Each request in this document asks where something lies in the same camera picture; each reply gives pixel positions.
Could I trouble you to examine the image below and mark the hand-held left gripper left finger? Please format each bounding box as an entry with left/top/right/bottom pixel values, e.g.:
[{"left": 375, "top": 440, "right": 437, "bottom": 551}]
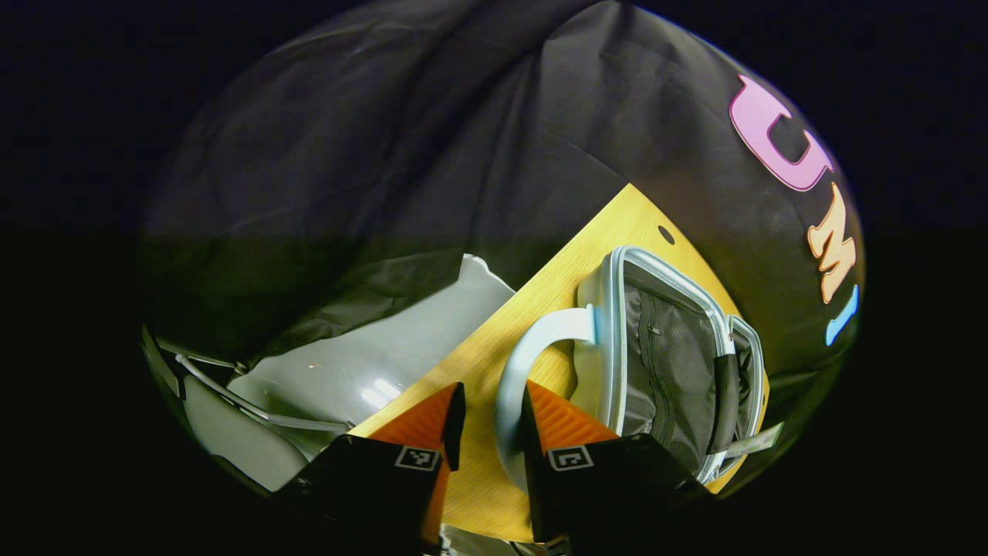
[{"left": 278, "top": 381, "right": 467, "bottom": 553}]

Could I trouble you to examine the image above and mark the black backdrop cloth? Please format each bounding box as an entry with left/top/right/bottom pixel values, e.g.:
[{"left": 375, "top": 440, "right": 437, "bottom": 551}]
[{"left": 139, "top": 0, "right": 867, "bottom": 433}]

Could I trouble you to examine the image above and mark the light blue suitcase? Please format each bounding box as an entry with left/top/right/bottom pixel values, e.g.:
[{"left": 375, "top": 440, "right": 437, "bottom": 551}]
[{"left": 494, "top": 246, "right": 771, "bottom": 495}]

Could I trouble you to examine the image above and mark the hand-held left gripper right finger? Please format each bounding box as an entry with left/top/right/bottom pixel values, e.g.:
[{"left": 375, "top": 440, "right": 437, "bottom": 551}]
[{"left": 523, "top": 380, "right": 715, "bottom": 545}]

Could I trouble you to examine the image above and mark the white skin care tube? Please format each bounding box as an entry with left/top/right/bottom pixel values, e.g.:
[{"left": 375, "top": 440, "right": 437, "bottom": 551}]
[{"left": 724, "top": 422, "right": 785, "bottom": 458}]

